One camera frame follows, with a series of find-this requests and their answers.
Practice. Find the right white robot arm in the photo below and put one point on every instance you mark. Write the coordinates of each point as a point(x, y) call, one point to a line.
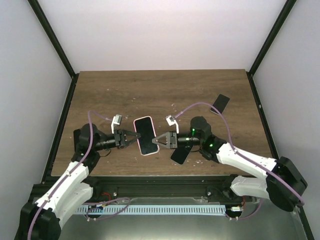
point(277, 180)

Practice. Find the silver-edged black phone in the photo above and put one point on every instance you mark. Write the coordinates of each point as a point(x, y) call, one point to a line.
point(220, 104)

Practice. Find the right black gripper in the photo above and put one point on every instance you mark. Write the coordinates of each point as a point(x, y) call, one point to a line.
point(172, 141)

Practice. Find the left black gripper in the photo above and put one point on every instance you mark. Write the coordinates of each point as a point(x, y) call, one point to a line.
point(118, 133)

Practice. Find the pink phone case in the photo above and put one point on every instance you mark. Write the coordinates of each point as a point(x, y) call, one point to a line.
point(146, 136)

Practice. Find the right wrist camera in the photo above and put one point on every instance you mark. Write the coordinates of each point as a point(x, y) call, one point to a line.
point(171, 120)

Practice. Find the teal-edged black phone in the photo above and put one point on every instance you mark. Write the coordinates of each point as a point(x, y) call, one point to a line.
point(146, 136)

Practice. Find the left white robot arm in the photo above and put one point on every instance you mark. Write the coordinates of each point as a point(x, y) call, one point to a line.
point(45, 218)

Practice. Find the light blue slotted cable duct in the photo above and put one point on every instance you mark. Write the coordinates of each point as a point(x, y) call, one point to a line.
point(202, 210)

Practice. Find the black aluminium frame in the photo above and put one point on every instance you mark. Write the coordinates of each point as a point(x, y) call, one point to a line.
point(153, 186)

